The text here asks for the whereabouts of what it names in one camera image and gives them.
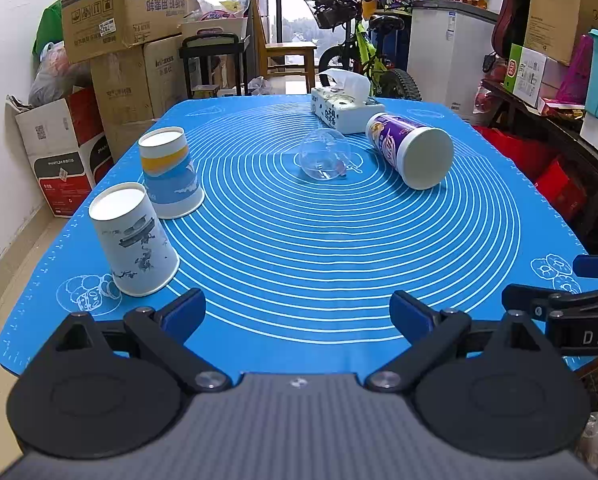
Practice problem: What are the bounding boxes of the clear plastic cup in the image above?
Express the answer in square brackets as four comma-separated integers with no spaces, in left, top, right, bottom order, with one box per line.
[298,128,353,181]

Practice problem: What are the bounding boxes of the white ink-print paper cup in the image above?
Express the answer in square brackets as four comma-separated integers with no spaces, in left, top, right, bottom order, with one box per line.
[88,182,180,297]

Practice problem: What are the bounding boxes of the purple white paper cup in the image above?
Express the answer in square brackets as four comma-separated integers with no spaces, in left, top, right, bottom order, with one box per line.
[365,112,454,191]

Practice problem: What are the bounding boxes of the blue yellow paper cup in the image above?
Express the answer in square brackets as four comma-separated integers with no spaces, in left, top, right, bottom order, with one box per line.
[138,127,206,220]

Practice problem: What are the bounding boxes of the green white product box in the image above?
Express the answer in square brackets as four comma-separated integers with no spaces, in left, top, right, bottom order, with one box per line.
[504,44,568,108]

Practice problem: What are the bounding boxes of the blue silicone baking mat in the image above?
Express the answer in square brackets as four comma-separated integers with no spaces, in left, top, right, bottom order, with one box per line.
[0,94,598,386]

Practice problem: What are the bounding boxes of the red white cardboard box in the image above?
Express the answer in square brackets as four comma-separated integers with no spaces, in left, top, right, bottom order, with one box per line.
[6,87,113,218]

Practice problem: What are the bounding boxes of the tall brown cardboard box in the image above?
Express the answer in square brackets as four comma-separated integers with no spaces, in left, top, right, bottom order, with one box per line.
[523,0,598,66]

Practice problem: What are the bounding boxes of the white chest freezer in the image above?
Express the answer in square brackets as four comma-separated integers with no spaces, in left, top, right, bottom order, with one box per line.
[407,0,497,125]

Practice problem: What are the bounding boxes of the white patterned tissue box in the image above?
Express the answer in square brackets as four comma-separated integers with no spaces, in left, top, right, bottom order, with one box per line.
[311,68,386,134]

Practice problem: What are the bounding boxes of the lower brown cardboard box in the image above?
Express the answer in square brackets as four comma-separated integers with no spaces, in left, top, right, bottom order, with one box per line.
[90,35,187,160]

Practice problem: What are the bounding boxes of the grey plastic bag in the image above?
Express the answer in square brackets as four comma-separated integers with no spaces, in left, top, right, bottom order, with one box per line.
[29,41,92,107]

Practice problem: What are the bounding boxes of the green black bicycle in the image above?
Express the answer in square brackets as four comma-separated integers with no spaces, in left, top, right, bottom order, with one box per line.
[305,0,421,101]

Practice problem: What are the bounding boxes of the wooden chair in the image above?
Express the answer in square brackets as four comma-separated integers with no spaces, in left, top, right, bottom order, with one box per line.
[249,0,316,93]

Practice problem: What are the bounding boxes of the large top cardboard box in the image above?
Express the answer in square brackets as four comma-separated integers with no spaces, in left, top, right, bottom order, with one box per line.
[61,0,186,63]

